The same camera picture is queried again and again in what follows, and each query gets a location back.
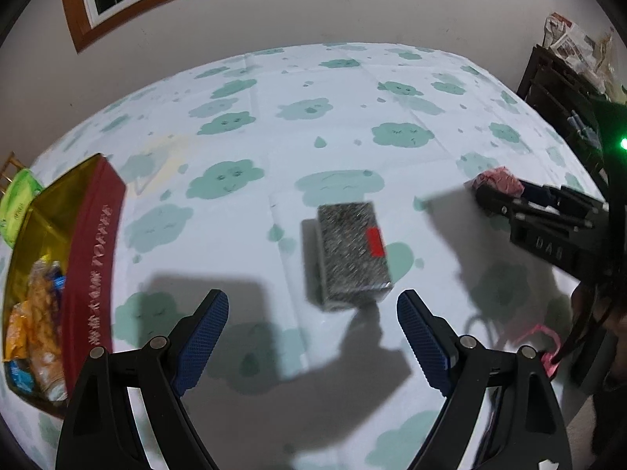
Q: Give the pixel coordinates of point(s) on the green tissue pack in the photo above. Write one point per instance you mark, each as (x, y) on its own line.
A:
(19, 200)

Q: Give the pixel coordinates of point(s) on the clear bag of fried twists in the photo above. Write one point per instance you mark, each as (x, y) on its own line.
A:
(41, 298)

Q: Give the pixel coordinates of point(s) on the wooden window frame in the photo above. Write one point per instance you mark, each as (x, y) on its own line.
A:
(73, 14)

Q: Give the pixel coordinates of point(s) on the wooden chair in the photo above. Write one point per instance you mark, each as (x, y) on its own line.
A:
(9, 164)

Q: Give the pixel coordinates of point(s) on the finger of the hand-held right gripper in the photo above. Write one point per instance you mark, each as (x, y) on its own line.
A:
(499, 203)
(563, 198)

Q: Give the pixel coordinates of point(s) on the pink snack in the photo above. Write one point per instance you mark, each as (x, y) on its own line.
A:
(499, 181)

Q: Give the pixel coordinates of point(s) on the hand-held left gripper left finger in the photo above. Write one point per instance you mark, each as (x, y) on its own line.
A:
(203, 338)

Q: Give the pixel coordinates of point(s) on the blue snack packet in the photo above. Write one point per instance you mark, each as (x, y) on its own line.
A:
(22, 377)

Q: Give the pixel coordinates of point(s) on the grey speckled snack block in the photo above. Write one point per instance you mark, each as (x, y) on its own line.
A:
(350, 254)

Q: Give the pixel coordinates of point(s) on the orange snack packet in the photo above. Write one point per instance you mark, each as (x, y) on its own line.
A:
(19, 338)

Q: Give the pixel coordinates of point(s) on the red tin box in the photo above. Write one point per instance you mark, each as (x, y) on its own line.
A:
(93, 264)

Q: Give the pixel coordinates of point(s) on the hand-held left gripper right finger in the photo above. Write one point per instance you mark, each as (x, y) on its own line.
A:
(423, 340)

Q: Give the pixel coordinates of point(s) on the pile of newspapers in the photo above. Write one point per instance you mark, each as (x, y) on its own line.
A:
(573, 41)

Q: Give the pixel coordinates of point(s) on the dark wooden shelf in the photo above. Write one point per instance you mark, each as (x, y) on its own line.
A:
(553, 88)

